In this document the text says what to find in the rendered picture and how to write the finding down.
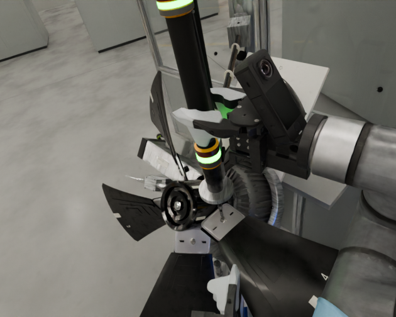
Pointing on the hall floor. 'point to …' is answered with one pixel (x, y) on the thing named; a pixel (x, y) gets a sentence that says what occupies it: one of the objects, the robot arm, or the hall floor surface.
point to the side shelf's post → (299, 202)
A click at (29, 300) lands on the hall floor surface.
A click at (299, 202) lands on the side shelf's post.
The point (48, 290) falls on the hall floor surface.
